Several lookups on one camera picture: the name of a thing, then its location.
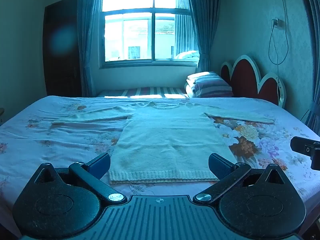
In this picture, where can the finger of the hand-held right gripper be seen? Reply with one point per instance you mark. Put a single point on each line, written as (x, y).
(301, 145)

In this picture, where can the dark wooden door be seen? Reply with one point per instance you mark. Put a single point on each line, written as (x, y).
(61, 55)

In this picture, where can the cream knitted sweater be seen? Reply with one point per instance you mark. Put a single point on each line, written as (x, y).
(170, 140)

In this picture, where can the striped pillow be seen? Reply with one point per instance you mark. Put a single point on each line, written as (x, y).
(212, 85)

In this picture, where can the striped mattress sheet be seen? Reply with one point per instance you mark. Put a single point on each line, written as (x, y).
(145, 91)

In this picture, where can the white bedding on windowsill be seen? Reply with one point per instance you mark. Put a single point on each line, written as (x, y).
(187, 54)

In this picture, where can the folded white quilt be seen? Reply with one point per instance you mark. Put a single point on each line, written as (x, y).
(190, 88)

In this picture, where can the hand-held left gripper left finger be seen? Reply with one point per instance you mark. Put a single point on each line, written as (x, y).
(100, 164)

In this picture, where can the red scalloped headboard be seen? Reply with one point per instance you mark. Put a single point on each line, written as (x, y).
(246, 80)

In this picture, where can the wall socket with plug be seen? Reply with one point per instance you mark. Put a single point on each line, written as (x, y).
(278, 23)

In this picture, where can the blue curtain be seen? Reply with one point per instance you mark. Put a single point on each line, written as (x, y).
(87, 42)
(203, 30)
(312, 55)

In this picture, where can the floral bed sheet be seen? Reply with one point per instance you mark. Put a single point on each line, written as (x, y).
(62, 140)

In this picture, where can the white framed window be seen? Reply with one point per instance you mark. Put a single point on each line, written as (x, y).
(153, 12)

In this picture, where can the sheer white curtain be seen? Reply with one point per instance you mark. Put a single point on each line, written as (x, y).
(184, 30)

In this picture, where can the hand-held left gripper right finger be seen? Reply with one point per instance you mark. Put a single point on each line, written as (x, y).
(218, 165)

